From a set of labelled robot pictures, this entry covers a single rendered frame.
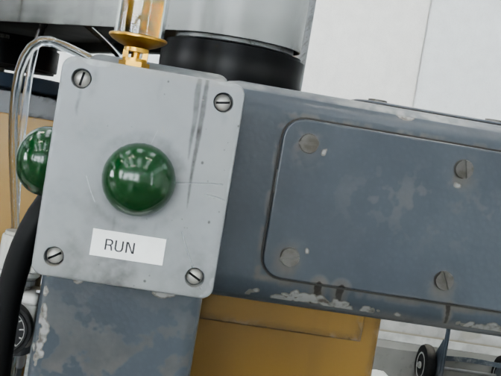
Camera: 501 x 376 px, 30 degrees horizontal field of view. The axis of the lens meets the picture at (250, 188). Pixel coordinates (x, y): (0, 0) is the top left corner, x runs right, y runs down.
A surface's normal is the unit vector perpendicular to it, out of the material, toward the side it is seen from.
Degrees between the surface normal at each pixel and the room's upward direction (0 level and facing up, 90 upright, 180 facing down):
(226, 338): 90
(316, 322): 90
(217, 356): 90
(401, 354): 90
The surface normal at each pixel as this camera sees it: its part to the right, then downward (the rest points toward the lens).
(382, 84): 0.10, 0.07
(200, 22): -0.50, -0.04
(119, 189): -0.35, 0.25
